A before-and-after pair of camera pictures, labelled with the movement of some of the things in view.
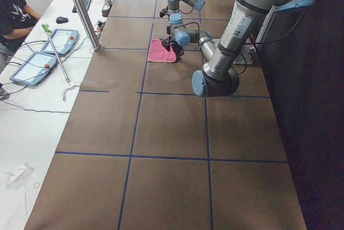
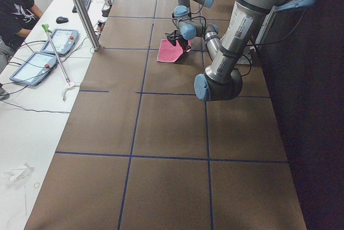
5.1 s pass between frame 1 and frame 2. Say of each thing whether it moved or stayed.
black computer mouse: stayed
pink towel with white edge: moved
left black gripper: moved
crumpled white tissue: stayed
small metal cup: stayed
